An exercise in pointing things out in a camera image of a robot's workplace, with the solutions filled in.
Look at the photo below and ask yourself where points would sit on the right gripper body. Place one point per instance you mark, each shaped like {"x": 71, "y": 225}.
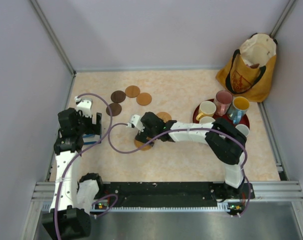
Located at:
{"x": 142, "y": 136}

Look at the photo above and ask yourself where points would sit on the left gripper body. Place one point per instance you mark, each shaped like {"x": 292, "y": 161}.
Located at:
{"x": 85, "y": 125}

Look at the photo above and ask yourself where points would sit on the dark walnut coaster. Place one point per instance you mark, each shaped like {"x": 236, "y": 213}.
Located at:
{"x": 118, "y": 96}
{"x": 114, "y": 109}

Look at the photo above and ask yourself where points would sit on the light wood coaster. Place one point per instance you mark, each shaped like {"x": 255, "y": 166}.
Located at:
{"x": 132, "y": 91}
{"x": 144, "y": 99}

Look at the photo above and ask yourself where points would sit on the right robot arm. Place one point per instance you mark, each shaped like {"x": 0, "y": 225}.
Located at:
{"x": 226, "y": 142}

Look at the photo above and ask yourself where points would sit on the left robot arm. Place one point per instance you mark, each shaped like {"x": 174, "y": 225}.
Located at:
{"x": 68, "y": 217}

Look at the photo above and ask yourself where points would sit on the blue white razor box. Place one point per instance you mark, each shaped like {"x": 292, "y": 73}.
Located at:
{"x": 90, "y": 139}

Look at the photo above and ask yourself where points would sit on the pink mug white inside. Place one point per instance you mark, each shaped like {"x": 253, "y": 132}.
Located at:
{"x": 206, "y": 119}

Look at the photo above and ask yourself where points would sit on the tall pink ghost mug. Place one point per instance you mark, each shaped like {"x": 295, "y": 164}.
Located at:
{"x": 222, "y": 101}

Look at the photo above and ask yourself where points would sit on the blue mug yellow inside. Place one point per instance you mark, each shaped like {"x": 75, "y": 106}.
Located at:
{"x": 238, "y": 109}

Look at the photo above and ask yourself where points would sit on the small pink mug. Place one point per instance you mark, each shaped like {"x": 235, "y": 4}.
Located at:
{"x": 244, "y": 129}

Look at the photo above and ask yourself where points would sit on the red round tray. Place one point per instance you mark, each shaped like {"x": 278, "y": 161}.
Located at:
{"x": 244, "y": 120}

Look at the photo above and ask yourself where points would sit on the yellow tote bag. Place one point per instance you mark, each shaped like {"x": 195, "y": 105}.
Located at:
{"x": 249, "y": 72}

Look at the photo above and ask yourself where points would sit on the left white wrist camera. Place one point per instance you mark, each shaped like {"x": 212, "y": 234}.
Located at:
{"x": 84, "y": 105}

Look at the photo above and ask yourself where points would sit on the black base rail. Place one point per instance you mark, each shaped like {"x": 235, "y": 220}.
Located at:
{"x": 172, "y": 194}

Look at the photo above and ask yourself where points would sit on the left aluminium frame post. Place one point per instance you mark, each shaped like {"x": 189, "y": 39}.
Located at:
{"x": 52, "y": 36}

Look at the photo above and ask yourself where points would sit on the aluminium frame post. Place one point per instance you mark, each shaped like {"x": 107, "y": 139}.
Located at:
{"x": 289, "y": 7}
{"x": 52, "y": 36}

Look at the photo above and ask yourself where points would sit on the right aluminium frame post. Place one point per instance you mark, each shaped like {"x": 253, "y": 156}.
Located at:
{"x": 289, "y": 7}

